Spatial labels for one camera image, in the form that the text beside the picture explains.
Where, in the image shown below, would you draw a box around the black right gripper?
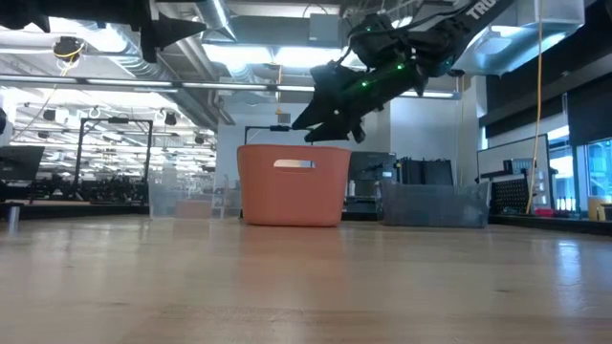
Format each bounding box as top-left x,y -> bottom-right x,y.
291,55 -> 430,145

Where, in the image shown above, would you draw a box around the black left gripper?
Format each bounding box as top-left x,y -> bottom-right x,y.
49,0 -> 208,64

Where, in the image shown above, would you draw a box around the black screen behind bins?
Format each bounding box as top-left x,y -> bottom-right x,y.
346,150 -> 399,184

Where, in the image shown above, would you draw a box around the long ceiling light bar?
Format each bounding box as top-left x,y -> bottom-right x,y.
0,73 -> 463,101

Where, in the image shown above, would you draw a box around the grey ceiling box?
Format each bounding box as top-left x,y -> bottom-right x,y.
307,11 -> 342,49

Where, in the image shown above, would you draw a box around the orange plastic bin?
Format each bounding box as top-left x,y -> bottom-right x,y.
236,143 -> 354,228

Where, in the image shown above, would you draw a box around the black equipment cases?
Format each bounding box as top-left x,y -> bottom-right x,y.
397,157 -> 455,187

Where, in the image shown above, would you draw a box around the grey translucent plastic bin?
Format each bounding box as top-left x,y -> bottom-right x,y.
378,179 -> 492,229

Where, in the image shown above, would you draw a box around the black background robot arms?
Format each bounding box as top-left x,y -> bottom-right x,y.
26,173 -> 147,204

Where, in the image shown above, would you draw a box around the clear plastic bin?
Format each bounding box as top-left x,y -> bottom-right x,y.
147,166 -> 244,221

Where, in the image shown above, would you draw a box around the white partition panel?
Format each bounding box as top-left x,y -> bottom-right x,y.
475,133 -> 553,215

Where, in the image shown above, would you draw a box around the dark computer monitor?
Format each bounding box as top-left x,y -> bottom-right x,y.
0,144 -> 46,183

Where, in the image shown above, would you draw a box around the black pegboard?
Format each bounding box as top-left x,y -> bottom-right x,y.
490,176 -> 531,216

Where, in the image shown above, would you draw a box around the thin yellow pendant cord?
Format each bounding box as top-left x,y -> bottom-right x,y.
273,63 -> 285,117

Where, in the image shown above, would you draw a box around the black frame with camera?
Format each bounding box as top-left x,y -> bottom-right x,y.
243,123 -> 316,147

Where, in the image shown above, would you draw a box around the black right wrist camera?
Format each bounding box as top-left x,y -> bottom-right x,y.
350,12 -> 413,69

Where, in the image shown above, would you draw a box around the black reel with yellow cord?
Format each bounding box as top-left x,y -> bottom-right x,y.
51,34 -> 88,65

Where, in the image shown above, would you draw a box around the black robot station frame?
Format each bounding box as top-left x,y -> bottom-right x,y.
73,117 -> 155,188

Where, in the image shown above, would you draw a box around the hanging yellow cable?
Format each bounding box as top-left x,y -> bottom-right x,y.
524,0 -> 545,216

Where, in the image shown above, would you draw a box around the silver metal post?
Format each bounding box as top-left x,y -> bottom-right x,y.
6,204 -> 22,236

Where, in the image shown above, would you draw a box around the black table edge rail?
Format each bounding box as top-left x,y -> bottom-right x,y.
0,202 -> 612,237

